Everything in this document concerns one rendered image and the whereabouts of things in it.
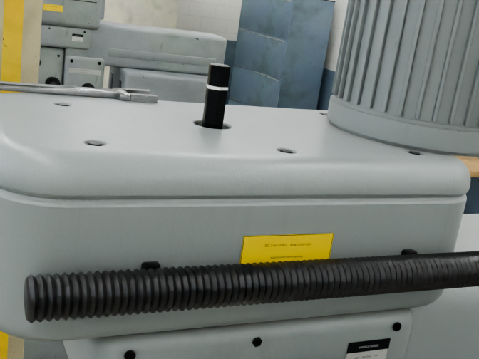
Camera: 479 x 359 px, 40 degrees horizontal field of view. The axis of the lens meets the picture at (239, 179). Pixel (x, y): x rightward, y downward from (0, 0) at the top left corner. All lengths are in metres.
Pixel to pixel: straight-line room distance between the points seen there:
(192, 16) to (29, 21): 8.00
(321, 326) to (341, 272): 0.09
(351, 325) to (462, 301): 0.15
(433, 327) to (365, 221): 0.19
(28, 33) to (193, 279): 1.88
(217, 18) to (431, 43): 9.76
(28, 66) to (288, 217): 1.86
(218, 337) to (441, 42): 0.35
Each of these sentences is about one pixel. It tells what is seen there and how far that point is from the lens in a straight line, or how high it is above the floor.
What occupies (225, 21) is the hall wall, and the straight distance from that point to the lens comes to 10.47.
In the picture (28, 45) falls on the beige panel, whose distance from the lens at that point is 2.35.
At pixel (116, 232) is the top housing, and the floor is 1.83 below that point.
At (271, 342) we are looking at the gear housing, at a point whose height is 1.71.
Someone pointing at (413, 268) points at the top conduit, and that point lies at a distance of 0.63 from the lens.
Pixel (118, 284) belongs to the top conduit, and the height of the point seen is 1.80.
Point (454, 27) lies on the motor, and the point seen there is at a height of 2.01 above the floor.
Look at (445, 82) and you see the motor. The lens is 0.69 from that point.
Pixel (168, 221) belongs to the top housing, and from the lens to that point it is 0.53.
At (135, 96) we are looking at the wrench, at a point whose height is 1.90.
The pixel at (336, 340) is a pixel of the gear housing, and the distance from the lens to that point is 0.68.
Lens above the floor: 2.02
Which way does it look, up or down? 16 degrees down
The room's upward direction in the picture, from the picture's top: 8 degrees clockwise
